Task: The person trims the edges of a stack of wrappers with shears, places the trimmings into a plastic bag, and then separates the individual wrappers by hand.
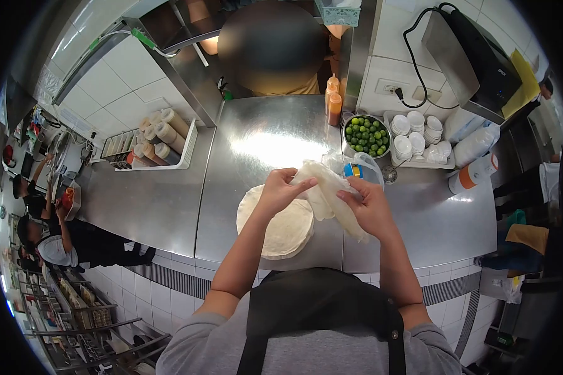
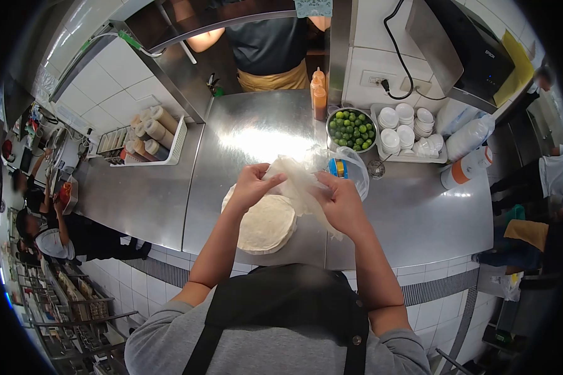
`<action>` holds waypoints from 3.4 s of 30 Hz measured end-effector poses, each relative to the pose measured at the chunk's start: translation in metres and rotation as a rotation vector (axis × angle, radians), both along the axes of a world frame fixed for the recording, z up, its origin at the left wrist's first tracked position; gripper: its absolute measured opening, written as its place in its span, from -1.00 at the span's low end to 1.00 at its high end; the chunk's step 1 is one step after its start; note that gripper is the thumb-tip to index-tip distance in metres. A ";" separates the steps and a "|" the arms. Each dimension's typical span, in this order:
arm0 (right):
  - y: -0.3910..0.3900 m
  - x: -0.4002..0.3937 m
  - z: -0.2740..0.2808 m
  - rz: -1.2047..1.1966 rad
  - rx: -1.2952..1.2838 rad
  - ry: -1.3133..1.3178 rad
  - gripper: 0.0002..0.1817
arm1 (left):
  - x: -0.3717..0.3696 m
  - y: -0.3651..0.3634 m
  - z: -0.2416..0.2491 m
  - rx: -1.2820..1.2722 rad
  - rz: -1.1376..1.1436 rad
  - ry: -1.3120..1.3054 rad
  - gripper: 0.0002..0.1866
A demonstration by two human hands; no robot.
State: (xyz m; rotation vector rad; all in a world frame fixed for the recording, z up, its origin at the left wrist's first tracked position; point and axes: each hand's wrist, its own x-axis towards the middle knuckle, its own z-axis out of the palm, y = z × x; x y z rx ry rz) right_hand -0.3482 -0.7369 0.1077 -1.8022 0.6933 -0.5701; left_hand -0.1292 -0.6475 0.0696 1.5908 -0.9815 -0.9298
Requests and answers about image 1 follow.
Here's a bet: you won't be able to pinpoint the person's right hand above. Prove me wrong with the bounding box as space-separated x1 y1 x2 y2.
335 176 399 243

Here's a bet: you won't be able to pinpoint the person's left hand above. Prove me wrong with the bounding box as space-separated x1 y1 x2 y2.
256 167 319 221

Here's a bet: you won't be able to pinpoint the person's right thumb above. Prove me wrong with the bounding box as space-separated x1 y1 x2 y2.
335 189 364 213

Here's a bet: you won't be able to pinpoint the person's left fingers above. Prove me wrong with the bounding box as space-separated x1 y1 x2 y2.
269 167 301 183

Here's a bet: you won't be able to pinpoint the person's right fingers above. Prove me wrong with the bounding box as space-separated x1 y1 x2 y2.
345 176 377 194

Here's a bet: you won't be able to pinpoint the person's left thumb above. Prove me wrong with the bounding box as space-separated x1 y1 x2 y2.
288 177 319 196

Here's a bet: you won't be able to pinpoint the white tortillas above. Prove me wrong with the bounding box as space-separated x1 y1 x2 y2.
290 159 369 243

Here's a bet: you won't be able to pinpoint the clear plastic bag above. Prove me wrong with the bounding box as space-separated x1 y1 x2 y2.
321 149 386 189

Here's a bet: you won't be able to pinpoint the small metal strainer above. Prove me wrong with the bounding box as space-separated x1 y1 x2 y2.
381 161 408 185

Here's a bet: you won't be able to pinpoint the metal bowl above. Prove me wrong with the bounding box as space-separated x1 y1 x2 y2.
341 113 394 159

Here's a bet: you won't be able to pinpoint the pile of green limes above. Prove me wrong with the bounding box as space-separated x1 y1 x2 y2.
345 117 390 157

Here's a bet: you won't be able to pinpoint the stack of flat tortillas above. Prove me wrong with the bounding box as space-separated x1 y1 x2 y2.
236 184 316 261

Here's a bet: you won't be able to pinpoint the stacks of small white bowls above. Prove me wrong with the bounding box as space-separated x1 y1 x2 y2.
390 111 452 164

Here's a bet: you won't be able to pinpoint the white plastic tray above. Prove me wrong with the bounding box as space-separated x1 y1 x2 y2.
383 110 457 170

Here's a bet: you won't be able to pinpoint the white slotted tray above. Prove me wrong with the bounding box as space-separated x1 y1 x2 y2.
114 117 199 172

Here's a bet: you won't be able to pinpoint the clear sleeve of plastic cups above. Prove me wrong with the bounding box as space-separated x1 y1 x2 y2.
443 108 501 168

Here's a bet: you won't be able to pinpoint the row of sauce squeeze bottles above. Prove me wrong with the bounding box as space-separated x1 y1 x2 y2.
127 108 190 168

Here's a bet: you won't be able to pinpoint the person's body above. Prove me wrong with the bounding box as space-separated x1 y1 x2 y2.
155 267 463 375

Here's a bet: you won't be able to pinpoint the teal plastic basket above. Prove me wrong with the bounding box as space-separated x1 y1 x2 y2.
314 0 361 28

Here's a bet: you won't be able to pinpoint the black receipt printer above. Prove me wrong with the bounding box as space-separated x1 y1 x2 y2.
421 7 524 125

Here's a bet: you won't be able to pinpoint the metal divided container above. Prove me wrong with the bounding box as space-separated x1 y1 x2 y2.
100 130 138 163

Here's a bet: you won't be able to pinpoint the yellow board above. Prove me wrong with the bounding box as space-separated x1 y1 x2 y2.
500 49 541 119

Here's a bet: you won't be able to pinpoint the white tub with red contents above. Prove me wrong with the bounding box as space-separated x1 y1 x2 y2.
60 180 82 222

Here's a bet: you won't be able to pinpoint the metal rack with food containers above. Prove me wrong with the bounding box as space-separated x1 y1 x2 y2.
7 260 172 375

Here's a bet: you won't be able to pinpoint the white wall socket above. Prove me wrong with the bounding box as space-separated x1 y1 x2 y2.
375 78 403 97

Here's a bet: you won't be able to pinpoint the black power cable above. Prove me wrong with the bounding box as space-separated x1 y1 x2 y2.
394 2 461 111

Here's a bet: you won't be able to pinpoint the white hose with green fitting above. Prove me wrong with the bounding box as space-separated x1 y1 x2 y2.
88 27 180 60

